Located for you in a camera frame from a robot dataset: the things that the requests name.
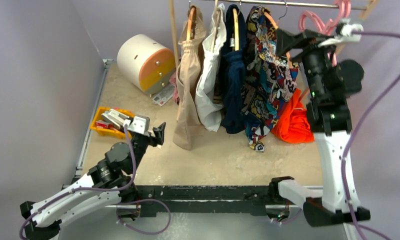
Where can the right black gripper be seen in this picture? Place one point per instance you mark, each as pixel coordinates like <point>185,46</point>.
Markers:
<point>307,43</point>

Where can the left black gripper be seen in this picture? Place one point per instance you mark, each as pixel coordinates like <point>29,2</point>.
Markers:
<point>158,132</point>

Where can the colourful comic print shorts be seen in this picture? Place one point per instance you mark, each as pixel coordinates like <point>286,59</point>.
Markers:
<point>270,80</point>

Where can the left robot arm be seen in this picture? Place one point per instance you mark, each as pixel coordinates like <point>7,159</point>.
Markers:
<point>110,182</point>

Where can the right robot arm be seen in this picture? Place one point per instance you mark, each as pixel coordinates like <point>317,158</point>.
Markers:
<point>330,122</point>

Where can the beige hanging shorts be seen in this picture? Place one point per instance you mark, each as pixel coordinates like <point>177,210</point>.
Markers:
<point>187,76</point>

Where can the white hanging shorts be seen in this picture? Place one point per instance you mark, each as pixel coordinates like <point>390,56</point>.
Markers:
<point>209,112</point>

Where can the pink plastic hanger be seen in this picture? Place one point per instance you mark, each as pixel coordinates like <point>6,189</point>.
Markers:
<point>344,10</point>

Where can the navy hanging shorts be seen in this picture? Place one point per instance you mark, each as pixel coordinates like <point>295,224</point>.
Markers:
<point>232,72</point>

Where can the paper label card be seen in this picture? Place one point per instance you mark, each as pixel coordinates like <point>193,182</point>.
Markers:
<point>164,95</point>

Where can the yellow plastic bin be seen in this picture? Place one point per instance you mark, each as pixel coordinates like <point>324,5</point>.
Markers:
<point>99,125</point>

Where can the pink patterned garment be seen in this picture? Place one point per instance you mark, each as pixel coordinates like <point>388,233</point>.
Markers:
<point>173,82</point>

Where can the white round drawer cabinet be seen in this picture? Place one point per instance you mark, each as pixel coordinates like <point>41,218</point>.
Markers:
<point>146,63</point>

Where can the orange garment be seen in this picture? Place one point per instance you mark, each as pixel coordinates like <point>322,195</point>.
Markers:
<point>293,126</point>

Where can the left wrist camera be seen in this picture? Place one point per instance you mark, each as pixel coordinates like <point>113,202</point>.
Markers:
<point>137,124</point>

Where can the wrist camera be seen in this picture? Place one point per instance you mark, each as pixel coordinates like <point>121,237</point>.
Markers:
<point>137,124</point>
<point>344,33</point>

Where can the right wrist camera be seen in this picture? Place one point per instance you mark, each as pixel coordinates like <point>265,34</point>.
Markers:
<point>344,33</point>

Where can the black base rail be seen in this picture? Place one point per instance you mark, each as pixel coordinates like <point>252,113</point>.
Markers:
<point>255,200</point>

